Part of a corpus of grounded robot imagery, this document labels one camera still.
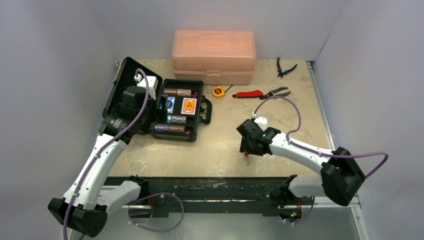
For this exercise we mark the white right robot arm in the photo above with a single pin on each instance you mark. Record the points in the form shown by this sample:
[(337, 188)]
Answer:
[(338, 176)]

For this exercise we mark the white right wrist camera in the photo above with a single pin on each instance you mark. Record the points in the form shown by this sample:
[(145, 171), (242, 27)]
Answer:
[(261, 121)]

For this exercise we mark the black poker set case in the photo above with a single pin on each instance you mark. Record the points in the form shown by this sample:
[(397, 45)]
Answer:
[(127, 100)]

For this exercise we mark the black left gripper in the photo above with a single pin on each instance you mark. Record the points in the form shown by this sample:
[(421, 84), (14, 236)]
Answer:
[(158, 115)]

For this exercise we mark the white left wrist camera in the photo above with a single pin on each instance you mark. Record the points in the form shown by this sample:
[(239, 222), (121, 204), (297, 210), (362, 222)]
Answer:
[(150, 84)]

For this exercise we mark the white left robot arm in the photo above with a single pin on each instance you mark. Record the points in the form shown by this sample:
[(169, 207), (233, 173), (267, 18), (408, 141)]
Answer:
[(83, 209)]

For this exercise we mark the brown black chip stack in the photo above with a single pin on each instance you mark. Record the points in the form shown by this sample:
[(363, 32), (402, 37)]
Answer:
[(177, 129)]

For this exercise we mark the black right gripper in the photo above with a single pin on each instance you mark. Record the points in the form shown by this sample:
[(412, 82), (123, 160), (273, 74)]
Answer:
[(247, 145)]

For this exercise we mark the orange dealer button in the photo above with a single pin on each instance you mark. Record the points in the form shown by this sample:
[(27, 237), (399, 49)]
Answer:
[(189, 105)]

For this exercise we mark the blue tan chip stack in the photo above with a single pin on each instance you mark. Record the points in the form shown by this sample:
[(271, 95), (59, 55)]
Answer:
[(178, 119)]

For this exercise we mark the blue small blind button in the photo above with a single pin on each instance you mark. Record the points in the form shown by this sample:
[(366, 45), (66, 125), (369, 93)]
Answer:
[(170, 103)]

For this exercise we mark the brown chip stack in case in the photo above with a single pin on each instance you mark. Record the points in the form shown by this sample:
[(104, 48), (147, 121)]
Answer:
[(177, 92)]

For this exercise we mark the blue playing card deck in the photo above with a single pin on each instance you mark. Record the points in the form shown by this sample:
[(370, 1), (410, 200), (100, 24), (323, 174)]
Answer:
[(163, 101)]

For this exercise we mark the purple chip stack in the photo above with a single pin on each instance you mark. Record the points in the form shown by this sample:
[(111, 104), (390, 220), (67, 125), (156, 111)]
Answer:
[(161, 128)]

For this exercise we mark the black table front rail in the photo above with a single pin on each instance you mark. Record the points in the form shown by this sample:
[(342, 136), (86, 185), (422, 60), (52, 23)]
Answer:
[(216, 195)]

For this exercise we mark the yellow tape measure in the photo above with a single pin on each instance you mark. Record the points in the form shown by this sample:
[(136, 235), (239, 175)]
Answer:
[(219, 92)]

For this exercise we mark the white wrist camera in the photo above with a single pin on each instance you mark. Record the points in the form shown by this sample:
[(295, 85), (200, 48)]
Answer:
[(261, 121), (150, 84)]

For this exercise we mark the red playing card deck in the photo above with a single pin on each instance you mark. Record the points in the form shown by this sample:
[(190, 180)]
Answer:
[(193, 112)]

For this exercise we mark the pink plastic toolbox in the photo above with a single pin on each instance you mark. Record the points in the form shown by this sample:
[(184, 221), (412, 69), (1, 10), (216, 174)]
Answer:
[(214, 57)]

